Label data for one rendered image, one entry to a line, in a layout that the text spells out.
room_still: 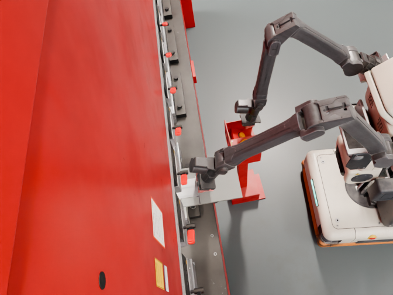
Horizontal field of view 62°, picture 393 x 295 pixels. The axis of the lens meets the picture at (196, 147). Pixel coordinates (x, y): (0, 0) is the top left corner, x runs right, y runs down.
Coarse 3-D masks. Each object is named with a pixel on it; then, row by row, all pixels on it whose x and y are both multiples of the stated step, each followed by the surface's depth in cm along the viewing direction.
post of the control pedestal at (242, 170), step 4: (244, 164) 200; (240, 168) 204; (244, 168) 205; (240, 172) 209; (244, 172) 210; (240, 176) 215; (244, 176) 216; (240, 180) 221; (244, 180) 222; (240, 184) 228; (244, 184) 229
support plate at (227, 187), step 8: (192, 176) 146; (224, 176) 144; (232, 176) 144; (216, 184) 143; (224, 184) 142; (232, 184) 142; (208, 192) 141; (216, 192) 141; (224, 192) 141; (232, 192) 140; (240, 192) 140; (184, 200) 141; (192, 200) 140; (200, 200) 140; (208, 200) 140; (216, 200) 139; (224, 200) 139
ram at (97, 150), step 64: (64, 0) 37; (128, 0) 80; (64, 64) 34; (128, 64) 67; (64, 128) 31; (128, 128) 57; (64, 192) 29; (128, 192) 50; (64, 256) 27; (128, 256) 45
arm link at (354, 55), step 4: (352, 52) 134; (356, 52) 135; (360, 52) 136; (352, 56) 133; (356, 56) 133; (360, 56) 137; (364, 56) 135; (352, 60) 132; (360, 60) 133; (364, 60) 133; (364, 64) 135
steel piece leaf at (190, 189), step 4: (188, 180) 145; (192, 180) 145; (188, 184) 144; (192, 184) 144; (196, 184) 141; (184, 188) 143; (188, 188) 143; (192, 188) 143; (196, 188) 143; (184, 192) 142; (188, 192) 142; (192, 192) 142; (196, 192) 142; (180, 196) 142; (184, 196) 142; (188, 196) 141; (192, 196) 141
